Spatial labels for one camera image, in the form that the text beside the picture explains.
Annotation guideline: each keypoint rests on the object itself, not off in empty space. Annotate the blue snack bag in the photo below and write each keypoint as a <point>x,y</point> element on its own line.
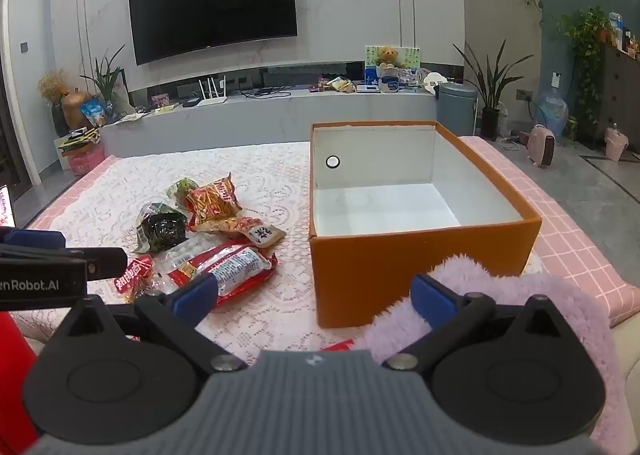
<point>94,112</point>

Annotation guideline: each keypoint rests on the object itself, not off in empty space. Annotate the small green potted plant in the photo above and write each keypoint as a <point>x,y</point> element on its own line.
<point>107,80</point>

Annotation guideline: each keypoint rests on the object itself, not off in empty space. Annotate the small red label snack packet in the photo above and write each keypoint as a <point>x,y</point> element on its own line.
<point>132,275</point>

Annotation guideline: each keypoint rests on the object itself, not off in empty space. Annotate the white marble television stand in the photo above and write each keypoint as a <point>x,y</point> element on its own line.
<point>250,120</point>

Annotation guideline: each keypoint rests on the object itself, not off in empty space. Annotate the brown teddy bear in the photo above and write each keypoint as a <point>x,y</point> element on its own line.
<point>387,56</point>

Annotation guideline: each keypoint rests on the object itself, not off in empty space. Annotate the red yellow stick snack packet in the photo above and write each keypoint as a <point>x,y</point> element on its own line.
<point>212,202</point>

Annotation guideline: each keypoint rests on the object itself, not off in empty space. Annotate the purple fluffy clothing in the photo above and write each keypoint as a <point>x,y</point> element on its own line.
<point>500,280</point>

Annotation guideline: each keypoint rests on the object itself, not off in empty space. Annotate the long-leaf potted plant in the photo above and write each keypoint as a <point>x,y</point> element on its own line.
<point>490,122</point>

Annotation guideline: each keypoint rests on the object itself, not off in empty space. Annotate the pile of colourful packets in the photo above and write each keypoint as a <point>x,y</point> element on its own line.
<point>80,140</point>

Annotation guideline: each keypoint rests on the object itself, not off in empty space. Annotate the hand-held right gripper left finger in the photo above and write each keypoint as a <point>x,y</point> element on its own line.
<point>197,292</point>

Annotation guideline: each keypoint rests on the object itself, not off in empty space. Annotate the black television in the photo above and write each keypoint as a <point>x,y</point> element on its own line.
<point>210,0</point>

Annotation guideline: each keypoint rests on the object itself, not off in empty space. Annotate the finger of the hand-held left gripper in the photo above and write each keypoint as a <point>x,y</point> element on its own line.
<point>35,239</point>
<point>105,262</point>

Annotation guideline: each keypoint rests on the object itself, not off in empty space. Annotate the orange cardboard box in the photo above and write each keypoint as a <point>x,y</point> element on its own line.
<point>400,275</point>

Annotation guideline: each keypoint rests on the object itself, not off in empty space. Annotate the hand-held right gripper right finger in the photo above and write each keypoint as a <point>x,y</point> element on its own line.
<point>430,297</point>

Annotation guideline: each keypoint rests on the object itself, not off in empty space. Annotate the gold vase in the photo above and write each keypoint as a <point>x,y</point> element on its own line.
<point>75,110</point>

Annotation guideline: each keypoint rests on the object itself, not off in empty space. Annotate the white picture frame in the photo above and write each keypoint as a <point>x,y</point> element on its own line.
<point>124,90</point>

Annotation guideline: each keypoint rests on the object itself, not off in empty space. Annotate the brown peanut snack packet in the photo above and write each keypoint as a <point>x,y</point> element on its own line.
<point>260,233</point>

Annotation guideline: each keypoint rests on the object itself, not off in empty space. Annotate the pink box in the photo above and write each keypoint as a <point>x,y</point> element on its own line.
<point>85,162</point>

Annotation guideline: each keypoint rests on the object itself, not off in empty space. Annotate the light green snack packet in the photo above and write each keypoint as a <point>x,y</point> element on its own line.
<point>182,187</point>

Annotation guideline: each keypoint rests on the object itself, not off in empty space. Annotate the pink checked tablecloth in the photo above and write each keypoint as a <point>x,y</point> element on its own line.
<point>575,245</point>

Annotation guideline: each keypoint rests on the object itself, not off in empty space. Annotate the dark green snack packet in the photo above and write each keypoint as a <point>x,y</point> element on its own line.
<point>162,230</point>

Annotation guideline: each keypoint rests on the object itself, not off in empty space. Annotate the yellow snack bag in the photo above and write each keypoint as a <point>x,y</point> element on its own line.
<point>337,84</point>

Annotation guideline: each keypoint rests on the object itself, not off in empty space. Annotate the grey cabinet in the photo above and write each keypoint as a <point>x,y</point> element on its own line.
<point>620,90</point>

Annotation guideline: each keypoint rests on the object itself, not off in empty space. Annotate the white router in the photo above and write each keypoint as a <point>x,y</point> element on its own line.
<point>212,100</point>

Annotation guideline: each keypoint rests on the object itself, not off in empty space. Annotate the grey trash bin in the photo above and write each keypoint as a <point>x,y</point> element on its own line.
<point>455,110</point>

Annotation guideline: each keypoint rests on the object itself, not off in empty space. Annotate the dried flowers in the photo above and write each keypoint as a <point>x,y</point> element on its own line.
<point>54,85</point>

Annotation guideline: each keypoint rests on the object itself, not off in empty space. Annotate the blue water jug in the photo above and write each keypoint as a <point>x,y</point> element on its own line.
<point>552,110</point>

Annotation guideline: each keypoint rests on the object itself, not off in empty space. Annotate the trailing pothos plant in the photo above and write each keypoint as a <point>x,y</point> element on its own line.
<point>587,35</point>

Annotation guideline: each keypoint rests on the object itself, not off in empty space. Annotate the pink heater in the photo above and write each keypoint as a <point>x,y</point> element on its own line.
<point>542,145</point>

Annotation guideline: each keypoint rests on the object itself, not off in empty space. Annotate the white lace tablecloth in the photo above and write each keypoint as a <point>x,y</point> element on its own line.
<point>280,185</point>

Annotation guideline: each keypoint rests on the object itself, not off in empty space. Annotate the green picture board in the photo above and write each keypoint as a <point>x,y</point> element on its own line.
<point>410,57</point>

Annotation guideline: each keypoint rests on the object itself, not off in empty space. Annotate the large red white snack packet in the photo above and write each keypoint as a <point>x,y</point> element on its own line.
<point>235,267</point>

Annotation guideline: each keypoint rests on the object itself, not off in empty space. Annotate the pink bucket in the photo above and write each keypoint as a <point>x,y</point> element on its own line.
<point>616,145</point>

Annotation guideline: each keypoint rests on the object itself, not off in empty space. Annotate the white blue bottle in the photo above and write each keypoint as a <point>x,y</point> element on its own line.
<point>615,27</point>

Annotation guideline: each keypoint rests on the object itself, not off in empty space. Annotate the clear packet of white balls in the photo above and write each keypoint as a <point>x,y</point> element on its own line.
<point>182,250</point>

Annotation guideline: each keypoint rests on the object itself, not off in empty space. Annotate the pink card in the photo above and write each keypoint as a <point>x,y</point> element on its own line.
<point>160,101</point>

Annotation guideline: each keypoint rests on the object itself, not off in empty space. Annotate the white round device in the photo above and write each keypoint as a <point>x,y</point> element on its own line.
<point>434,82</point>

